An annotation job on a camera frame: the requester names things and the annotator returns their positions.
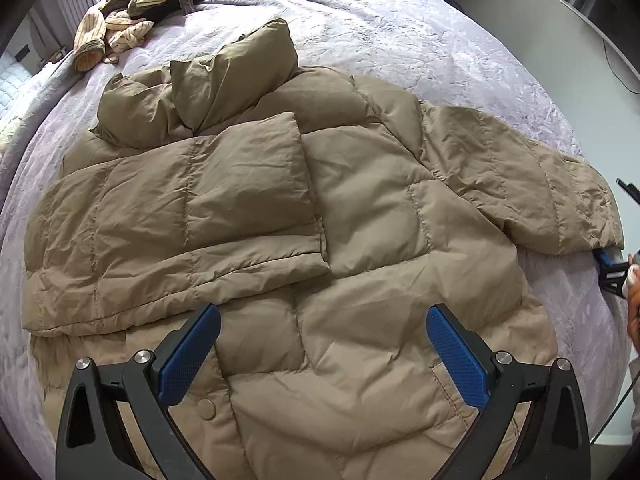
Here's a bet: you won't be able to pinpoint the thin black cable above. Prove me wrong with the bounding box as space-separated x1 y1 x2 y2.
601 39 640 92

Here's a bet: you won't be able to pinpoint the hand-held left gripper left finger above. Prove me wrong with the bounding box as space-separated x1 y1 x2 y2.
55 303 222 480

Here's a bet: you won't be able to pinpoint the beige striped garment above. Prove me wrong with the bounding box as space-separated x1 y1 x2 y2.
73 0 197 73

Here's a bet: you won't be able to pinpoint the white quilted pillow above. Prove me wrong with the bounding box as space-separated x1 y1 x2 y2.
0 52 38 133

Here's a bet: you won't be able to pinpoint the person's right hand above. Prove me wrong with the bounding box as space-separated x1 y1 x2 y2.
621 251 640 346

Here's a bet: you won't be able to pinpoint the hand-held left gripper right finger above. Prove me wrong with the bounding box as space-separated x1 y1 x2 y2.
425 303 591 480

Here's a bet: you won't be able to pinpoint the grey open box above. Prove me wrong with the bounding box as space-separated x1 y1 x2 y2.
559 0 618 48

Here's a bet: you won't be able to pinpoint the tan puffer jacket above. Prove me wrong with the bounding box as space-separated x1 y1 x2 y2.
22 18 626 480

